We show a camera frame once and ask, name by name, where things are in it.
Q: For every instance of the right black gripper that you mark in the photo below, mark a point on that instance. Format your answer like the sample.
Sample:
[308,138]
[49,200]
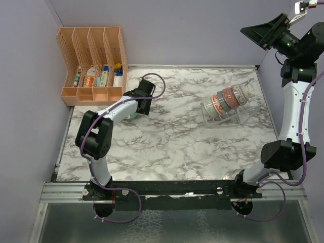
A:
[265,35]

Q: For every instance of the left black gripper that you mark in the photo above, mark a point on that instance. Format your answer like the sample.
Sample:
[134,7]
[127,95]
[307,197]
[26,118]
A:
[146,111]

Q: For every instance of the green leaf pattern bowl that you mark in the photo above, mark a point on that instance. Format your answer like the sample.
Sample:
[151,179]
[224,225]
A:
[131,116]

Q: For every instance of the brown white geometric bowl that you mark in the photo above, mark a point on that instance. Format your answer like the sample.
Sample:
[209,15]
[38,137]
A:
[242,93]

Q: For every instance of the green white geometric bowl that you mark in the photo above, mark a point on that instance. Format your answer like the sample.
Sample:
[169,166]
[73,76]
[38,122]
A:
[209,107]

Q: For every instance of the orange floral bowl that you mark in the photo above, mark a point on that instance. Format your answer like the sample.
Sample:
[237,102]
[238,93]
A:
[215,102]

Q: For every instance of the grey leaf pattern bowl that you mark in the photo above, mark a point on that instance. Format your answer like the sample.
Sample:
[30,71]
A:
[230,98]

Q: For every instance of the blue hexagon red-rim bowl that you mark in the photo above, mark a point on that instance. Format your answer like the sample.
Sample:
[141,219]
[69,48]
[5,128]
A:
[223,103]

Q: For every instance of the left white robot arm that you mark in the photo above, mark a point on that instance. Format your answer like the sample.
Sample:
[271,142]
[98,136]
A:
[94,136]

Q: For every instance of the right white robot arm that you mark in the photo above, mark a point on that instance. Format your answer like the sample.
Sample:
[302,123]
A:
[292,150]

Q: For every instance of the yellow black toy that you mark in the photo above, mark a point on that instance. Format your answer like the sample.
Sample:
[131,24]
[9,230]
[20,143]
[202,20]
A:
[118,68]

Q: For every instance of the mint green box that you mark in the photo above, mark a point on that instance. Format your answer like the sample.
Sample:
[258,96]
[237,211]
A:
[103,78]

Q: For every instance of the orange white box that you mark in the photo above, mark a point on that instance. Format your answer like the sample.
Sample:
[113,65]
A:
[88,81]

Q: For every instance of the pink plastic file organizer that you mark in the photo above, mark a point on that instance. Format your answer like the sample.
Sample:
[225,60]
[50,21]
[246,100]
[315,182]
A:
[88,49]

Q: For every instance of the small bottle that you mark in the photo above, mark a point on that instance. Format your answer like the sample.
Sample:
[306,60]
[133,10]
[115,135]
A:
[77,79]

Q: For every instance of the clear wire dish rack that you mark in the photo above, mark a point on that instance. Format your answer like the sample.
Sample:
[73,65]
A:
[239,116]

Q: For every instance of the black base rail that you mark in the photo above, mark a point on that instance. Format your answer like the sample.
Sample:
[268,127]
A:
[167,195]

